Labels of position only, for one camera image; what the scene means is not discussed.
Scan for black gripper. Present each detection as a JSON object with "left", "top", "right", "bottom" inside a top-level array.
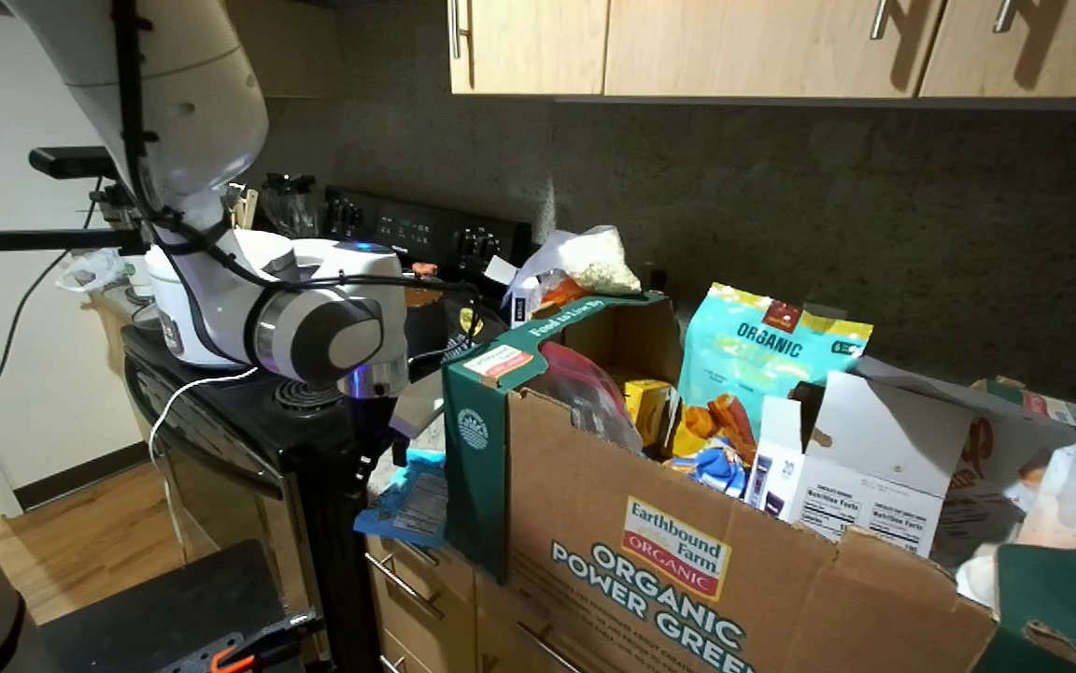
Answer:
[{"left": 337, "top": 394, "right": 400, "bottom": 463}]

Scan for light blue snack bag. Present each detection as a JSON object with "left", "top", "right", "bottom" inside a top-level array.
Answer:
[{"left": 355, "top": 451, "right": 456, "bottom": 552}]

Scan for black Sonoma crisps bag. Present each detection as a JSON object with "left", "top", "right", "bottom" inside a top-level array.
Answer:
[{"left": 442, "top": 294, "right": 494, "bottom": 350}]

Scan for green cardboard power greens box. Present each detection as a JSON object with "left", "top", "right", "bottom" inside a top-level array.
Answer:
[{"left": 442, "top": 288, "right": 1076, "bottom": 673}]

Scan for black pot with brown soup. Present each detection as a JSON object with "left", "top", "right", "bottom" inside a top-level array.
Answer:
[{"left": 400, "top": 255, "right": 456, "bottom": 376}]

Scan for black electric stove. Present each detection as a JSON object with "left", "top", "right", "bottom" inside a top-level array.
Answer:
[{"left": 121, "top": 183, "right": 538, "bottom": 673}]

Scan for wooden drawer cabinet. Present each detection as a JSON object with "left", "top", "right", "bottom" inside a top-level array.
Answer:
[{"left": 364, "top": 527, "right": 569, "bottom": 673}]

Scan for red lidded round container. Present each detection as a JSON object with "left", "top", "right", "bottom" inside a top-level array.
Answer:
[{"left": 535, "top": 340, "right": 644, "bottom": 456}]

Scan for yellow package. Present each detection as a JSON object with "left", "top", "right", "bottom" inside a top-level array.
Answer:
[{"left": 620, "top": 375, "right": 681, "bottom": 461}]

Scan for clear zip bag white contents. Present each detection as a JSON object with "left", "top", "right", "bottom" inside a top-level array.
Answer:
[{"left": 487, "top": 219, "right": 651, "bottom": 328}]

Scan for black cart orange clamps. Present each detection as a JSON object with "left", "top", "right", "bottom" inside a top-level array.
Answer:
[{"left": 0, "top": 538, "right": 331, "bottom": 673}]

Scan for blue white pouch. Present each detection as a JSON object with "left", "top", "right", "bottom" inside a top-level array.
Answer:
[{"left": 687, "top": 441, "right": 755, "bottom": 505}]

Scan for teal organic mango bag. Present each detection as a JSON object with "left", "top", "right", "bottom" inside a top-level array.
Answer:
[{"left": 677, "top": 280, "right": 877, "bottom": 468}]

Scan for narrow white carton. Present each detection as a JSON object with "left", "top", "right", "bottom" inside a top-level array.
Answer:
[{"left": 745, "top": 394, "right": 806, "bottom": 516}]

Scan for large white carton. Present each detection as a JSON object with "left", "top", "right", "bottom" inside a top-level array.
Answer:
[{"left": 786, "top": 365, "right": 958, "bottom": 561}]

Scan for crumpled paper bag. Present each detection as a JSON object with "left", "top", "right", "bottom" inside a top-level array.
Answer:
[{"left": 853, "top": 350, "right": 1076, "bottom": 614}]

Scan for green red printed package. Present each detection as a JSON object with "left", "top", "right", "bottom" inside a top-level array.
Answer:
[{"left": 991, "top": 371, "right": 1076, "bottom": 438}]

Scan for white power cord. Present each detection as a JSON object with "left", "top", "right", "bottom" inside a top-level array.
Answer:
[{"left": 141, "top": 362, "right": 266, "bottom": 468}]

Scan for thin black hanging cable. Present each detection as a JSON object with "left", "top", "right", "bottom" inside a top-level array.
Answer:
[{"left": 0, "top": 248, "right": 81, "bottom": 461}]

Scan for black camera stand bar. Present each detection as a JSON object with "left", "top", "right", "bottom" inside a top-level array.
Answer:
[{"left": 0, "top": 225, "right": 148, "bottom": 255}]

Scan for black camera on mount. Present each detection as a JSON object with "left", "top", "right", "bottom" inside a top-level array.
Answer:
[{"left": 27, "top": 141, "right": 148, "bottom": 234}]

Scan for metal cabinet handle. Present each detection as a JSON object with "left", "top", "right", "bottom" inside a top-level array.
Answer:
[
  {"left": 450, "top": 0, "right": 477, "bottom": 60},
  {"left": 991, "top": 0, "right": 1031, "bottom": 36},
  {"left": 867, "top": 0, "right": 913, "bottom": 45}
]

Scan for wooden wall cabinet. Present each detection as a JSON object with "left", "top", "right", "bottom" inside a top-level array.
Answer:
[{"left": 442, "top": 0, "right": 1076, "bottom": 116}]

